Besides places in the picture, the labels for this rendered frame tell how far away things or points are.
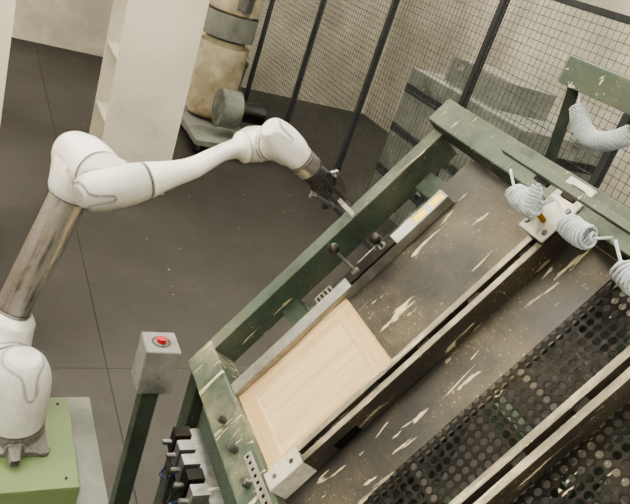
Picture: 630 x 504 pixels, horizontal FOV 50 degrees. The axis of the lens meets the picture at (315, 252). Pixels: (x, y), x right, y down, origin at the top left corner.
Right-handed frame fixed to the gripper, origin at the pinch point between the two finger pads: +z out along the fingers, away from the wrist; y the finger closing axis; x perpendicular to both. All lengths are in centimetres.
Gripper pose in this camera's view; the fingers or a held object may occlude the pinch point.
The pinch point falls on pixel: (346, 207)
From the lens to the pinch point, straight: 226.0
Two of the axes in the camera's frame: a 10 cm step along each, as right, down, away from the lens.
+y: -7.2, 6.8, 0.9
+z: 5.8, 5.4, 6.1
